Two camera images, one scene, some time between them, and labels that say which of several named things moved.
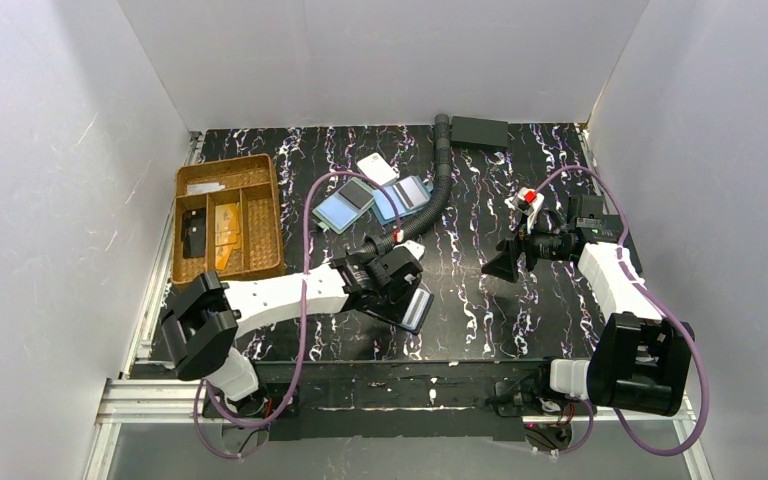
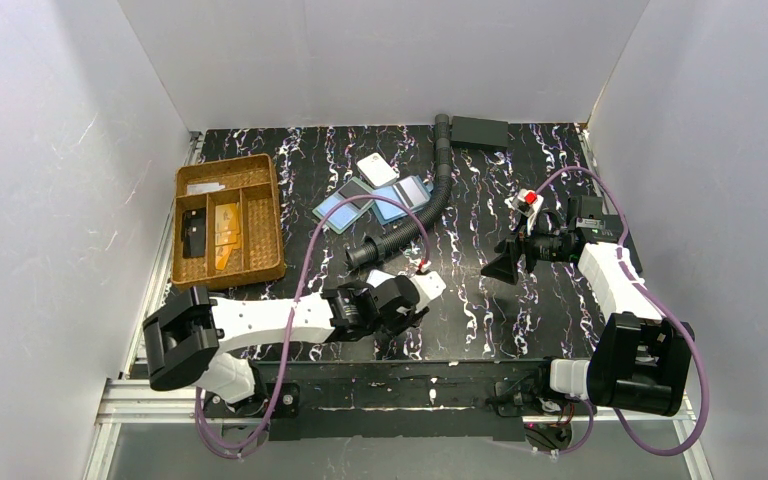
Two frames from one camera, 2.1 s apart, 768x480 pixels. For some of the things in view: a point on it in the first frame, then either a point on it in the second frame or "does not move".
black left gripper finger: [504, 265] does not move
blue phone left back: [337, 212] does not move
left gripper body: [396, 299] to [408, 295]
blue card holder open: [410, 194] does not move
